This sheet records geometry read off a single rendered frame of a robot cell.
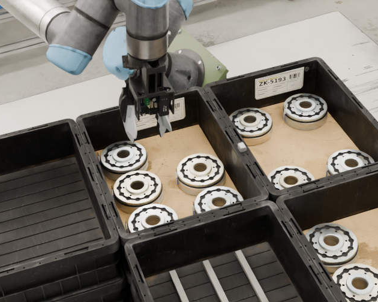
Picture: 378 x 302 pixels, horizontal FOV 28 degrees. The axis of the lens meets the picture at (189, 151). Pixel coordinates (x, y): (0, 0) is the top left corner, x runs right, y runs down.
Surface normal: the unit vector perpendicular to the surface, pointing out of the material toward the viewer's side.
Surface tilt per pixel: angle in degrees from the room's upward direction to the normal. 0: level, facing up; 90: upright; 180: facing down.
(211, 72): 44
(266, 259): 0
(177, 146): 0
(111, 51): 51
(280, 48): 0
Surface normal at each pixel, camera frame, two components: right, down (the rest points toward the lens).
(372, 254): -0.05, -0.76
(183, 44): -0.64, -0.30
